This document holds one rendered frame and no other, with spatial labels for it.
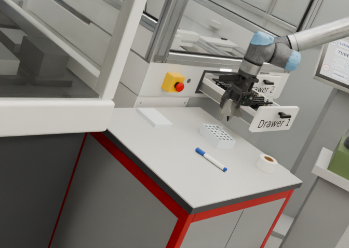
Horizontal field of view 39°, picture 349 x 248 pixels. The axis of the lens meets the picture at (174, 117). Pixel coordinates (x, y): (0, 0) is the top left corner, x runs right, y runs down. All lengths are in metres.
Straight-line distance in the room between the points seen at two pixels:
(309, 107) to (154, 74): 2.11
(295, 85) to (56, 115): 2.73
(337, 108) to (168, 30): 1.45
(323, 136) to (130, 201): 1.71
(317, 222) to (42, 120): 1.35
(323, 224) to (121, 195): 0.99
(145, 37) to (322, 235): 1.15
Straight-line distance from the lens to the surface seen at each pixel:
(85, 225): 1.84
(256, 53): 1.79
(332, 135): 3.08
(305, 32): 1.97
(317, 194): 2.23
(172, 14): 1.85
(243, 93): 1.81
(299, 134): 3.89
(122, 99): 1.99
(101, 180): 1.73
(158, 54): 1.88
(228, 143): 1.86
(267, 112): 1.98
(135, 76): 1.93
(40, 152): 1.54
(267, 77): 2.49
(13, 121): 1.34
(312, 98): 3.83
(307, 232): 2.30
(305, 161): 3.13
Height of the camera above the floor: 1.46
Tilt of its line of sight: 21 degrees down
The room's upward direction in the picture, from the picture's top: 22 degrees clockwise
